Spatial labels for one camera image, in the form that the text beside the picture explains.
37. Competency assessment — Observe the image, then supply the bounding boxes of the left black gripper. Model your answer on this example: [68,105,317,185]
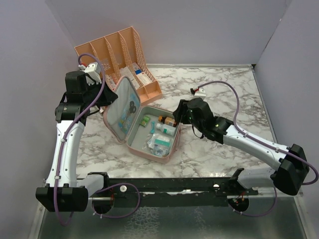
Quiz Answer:
[83,77,118,107]

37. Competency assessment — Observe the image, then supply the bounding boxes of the blue tissue pack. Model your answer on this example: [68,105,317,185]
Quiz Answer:
[118,100,134,133]

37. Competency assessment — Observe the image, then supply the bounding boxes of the teal bandage packet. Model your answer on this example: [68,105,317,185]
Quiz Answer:
[155,138,170,147]

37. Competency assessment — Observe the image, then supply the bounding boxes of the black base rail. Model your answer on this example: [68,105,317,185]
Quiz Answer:
[90,177,258,208]

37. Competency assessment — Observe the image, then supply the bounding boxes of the blue white medicine box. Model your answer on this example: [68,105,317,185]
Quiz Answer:
[132,62,152,86]

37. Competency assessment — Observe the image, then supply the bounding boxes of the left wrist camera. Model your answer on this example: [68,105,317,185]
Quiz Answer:
[78,62,102,85]

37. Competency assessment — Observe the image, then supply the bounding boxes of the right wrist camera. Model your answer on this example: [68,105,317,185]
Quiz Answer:
[190,88,206,99]

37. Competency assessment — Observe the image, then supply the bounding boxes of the small teal strip packet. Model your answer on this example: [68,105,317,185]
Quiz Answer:
[150,121,156,134]

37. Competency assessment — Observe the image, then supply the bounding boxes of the brown medicine bottle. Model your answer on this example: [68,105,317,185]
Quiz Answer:
[159,116,177,127]

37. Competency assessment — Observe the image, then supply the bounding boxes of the red white medicine box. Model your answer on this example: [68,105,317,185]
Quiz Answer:
[106,73,119,90]

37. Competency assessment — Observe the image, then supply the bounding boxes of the clear bandage bag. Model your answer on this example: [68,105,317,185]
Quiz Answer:
[151,145,169,157]

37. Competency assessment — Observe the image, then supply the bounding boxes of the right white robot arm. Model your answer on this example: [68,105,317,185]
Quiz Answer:
[173,98,310,196]

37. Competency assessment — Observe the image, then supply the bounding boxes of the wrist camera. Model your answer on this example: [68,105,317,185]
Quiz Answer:
[78,62,102,85]
[190,88,206,99]

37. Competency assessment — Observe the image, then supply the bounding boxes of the small green box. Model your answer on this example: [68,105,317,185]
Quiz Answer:
[140,115,151,127]

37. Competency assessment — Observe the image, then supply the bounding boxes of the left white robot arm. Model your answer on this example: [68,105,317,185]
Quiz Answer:
[35,71,118,212]

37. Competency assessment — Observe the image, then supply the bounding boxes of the white plastic bottle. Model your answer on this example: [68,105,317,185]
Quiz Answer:
[156,123,176,136]

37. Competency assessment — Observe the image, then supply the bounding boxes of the orange plastic file organizer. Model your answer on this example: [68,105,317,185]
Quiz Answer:
[75,26,162,105]

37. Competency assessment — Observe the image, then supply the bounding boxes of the black handled scissors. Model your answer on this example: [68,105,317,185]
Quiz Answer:
[127,101,137,116]

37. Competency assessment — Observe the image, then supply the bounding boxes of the pink medicine kit case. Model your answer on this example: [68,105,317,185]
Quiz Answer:
[103,77,181,163]

